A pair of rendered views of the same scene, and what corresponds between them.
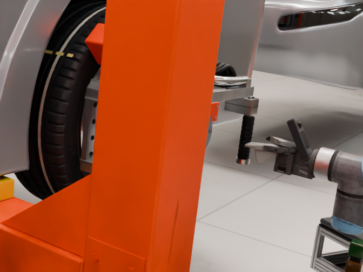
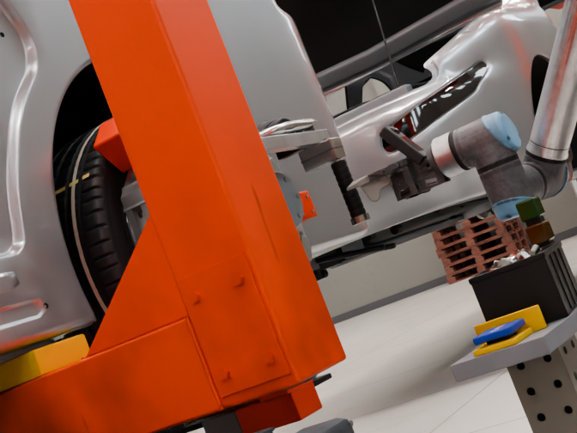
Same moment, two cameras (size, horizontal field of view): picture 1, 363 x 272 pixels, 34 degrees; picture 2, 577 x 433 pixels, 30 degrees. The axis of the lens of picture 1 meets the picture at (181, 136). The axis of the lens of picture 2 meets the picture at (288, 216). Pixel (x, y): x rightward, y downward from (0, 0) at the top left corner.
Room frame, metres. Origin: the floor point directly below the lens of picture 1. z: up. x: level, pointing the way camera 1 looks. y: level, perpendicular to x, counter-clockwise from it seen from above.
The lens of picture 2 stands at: (-0.63, -0.04, 0.64)
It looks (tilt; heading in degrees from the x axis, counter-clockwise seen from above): 4 degrees up; 0
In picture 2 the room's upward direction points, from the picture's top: 21 degrees counter-clockwise
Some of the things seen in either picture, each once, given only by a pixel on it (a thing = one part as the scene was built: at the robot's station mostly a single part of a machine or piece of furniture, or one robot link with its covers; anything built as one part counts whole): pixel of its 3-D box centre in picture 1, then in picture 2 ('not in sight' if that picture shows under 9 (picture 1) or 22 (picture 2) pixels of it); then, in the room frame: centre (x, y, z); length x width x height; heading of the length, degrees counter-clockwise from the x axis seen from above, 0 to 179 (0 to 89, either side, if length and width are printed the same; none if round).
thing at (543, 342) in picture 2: not in sight; (539, 330); (1.29, -0.39, 0.44); 0.43 x 0.17 x 0.03; 149
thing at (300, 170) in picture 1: (297, 159); (417, 172); (1.69, -0.34, 0.80); 0.12 x 0.08 x 0.09; 59
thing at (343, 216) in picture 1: (351, 210); (511, 188); (1.61, -0.50, 0.69); 0.12 x 0.09 x 0.12; 137
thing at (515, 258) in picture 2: not in sight; (526, 286); (1.31, -0.40, 0.51); 0.20 x 0.14 x 0.13; 158
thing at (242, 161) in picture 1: (246, 138); (349, 190); (1.78, -0.19, 0.83); 0.04 x 0.04 x 0.16
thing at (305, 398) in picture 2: not in sight; (270, 386); (1.77, 0.13, 0.48); 0.16 x 0.12 x 0.17; 59
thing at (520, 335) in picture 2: not in sight; (503, 342); (1.14, -0.30, 0.45); 0.08 x 0.08 x 0.01; 59
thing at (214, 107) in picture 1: (203, 110); (293, 210); (2.03, -0.06, 0.85); 0.09 x 0.08 x 0.07; 149
